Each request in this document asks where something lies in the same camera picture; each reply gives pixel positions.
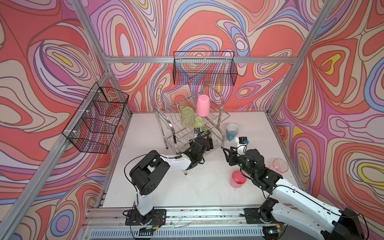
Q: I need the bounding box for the blue ceramic mug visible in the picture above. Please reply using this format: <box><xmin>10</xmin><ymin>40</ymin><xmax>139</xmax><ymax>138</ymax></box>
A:
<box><xmin>226</xmin><ymin>124</ymin><xmax>239</xmax><ymax>141</ymax></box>

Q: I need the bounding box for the black wire basket back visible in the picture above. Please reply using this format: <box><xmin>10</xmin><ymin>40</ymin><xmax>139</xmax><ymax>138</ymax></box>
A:
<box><xmin>173</xmin><ymin>50</ymin><xmax>238</xmax><ymax>86</ymax></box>

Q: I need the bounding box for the green transparent cup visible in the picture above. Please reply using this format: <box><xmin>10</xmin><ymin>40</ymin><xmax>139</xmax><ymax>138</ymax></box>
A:
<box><xmin>181</xmin><ymin>106</ymin><xmax>195</xmax><ymax>129</ymax></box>
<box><xmin>201</xmin><ymin>126</ymin><xmax>212</xmax><ymax>139</ymax></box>

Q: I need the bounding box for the black wire basket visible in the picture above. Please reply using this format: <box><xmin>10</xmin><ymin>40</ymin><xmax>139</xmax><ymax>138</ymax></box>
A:
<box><xmin>62</xmin><ymin>83</ymin><xmax>129</xmax><ymax>154</ymax></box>
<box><xmin>173</xmin><ymin>50</ymin><xmax>238</xmax><ymax>86</ymax></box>

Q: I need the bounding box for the pink plastic cup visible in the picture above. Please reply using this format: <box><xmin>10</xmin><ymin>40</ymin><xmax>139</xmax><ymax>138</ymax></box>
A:
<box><xmin>196</xmin><ymin>95</ymin><xmax>211</xmax><ymax>117</ymax></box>
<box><xmin>230</xmin><ymin>170</ymin><xmax>247</xmax><ymax>189</ymax></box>

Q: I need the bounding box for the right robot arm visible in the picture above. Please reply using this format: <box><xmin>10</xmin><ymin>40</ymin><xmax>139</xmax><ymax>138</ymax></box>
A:
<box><xmin>223</xmin><ymin>147</ymin><xmax>370</xmax><ymax>240</ymax></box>

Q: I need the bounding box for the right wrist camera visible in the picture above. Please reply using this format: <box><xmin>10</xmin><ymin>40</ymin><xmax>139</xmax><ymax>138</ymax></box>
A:
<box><xmin>235</xmin><ymin>137</ymin><xmax>249</xmax><ymax>151</ymax></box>

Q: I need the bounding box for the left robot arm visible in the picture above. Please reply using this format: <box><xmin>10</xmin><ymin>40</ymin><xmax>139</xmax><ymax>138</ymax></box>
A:
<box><xmin>126</xmin><ymin>137</ymin><xmax>213</xmax><ymax>217</ymax></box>

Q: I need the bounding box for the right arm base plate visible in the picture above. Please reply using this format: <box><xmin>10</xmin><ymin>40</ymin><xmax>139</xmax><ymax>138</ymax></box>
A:
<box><xmin>239</xmin><ymin>208</ymin><xmax>285</xmax><ymax>225</ymax></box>

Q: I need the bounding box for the black wire basket left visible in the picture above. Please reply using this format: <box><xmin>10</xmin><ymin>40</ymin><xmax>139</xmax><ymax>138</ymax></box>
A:
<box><xmin>62</xmin><ymin>83</ymin><xmax>129</xmax><ymax>154</ymax></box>

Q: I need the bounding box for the light green ceramic mug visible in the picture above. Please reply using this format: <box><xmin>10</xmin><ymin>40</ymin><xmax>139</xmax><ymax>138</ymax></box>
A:
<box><xmin>194</xmin><ymin>116</ymin><xmax>205</xmax><ymax>129</ymax></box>

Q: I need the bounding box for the steel two-tier dish rack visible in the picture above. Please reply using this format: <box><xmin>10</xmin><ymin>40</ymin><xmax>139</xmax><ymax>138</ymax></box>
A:
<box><xmin>155</xmin><ymin>84</ymin><xmax>230</xmax><ymax>157</ymax></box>

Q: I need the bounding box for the clear pink glass cup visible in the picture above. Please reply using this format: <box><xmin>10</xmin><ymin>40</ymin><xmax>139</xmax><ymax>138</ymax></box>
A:
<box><xmin>271</xmin><ymin>159</ymin><xmax>289</xmax><ymax>174</ymax></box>

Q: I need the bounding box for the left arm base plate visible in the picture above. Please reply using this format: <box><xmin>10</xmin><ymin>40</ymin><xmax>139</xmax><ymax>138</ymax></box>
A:
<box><xmin>124</xmin><ymin>209</ymin><xmax>167</xmax><ymax>227</ymax></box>

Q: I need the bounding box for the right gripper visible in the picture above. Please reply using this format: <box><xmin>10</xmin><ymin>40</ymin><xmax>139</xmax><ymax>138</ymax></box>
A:
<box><xmin>222</xmin><ymin>146</ymin><xmax>257</xmax><ymax>179</ymax></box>

